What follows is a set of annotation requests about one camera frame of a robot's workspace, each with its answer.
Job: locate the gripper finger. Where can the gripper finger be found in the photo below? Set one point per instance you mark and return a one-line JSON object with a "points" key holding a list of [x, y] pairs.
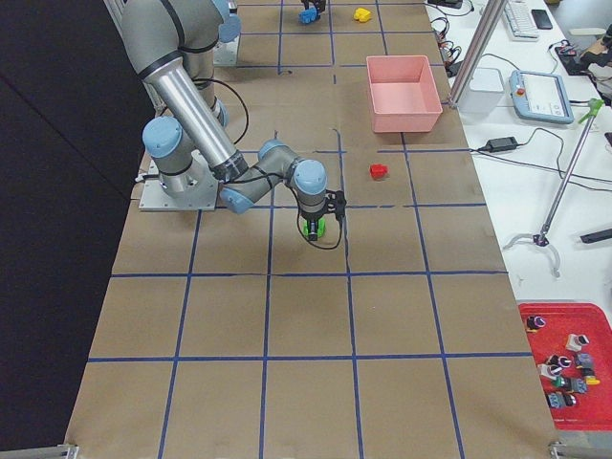
{"points": [[313, 231]]}

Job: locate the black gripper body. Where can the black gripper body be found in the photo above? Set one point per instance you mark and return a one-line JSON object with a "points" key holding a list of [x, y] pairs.
{"points": [[313, 217], [315, 4]]}

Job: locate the green toy block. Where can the green toy block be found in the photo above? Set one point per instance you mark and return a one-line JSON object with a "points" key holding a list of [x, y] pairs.
{"points": [[321, 227]]}

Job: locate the blue toy block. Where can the blue toy block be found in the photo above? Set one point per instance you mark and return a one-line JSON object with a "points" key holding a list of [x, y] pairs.
{"points": [[308, 16]]}

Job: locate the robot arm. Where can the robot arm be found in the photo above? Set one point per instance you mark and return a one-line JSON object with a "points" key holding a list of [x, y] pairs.
{"points": [[170, 46], [232, 26]]}

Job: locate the pink plastic box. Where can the pink plastic box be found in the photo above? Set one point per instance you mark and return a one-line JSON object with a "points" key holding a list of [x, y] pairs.
{"points": [[402, 93]]}

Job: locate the yellow toy block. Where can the yellow toy block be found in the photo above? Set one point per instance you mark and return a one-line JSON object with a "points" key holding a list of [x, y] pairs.
{"points": [[362, 15]]}

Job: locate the red toy block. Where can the red toy block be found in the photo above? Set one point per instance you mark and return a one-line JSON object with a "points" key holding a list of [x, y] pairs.
{"points": [[378, 171]]}

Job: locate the white square device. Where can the white square device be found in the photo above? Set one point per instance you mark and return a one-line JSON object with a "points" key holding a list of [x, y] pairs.
{"points": [[482, 95]]}

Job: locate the white keyboard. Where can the white keyboard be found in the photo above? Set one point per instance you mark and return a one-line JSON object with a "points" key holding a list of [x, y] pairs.
{"points": [[519, 22]]}

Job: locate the black power adapter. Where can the black power adapter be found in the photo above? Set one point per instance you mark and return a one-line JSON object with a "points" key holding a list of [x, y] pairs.
{"points": [[501, 144]]}

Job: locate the black smartphone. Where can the black smartphone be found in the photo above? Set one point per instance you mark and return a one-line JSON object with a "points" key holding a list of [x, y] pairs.
{"points": [[541, 19]]}

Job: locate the teach pendant tablet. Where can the teach pendant tablet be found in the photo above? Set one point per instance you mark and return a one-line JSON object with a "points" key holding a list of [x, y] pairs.
{"points": [[540, 97]]}

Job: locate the red tray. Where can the red tray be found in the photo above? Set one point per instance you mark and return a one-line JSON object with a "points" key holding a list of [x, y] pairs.
{"points": [[571, 346]]}

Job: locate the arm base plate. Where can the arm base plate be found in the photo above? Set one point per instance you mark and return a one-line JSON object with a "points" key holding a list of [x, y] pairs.
{"points": [[226, 54], [196, 189]]}

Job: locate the aluminium frame post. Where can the aluminium frame post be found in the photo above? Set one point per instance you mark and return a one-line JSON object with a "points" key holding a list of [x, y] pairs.
{"points": [[483, 32]]}

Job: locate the green handled grabber tool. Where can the green handled grabber tool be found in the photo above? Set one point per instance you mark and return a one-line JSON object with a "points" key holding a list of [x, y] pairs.
{"points": [[540, 239]]}

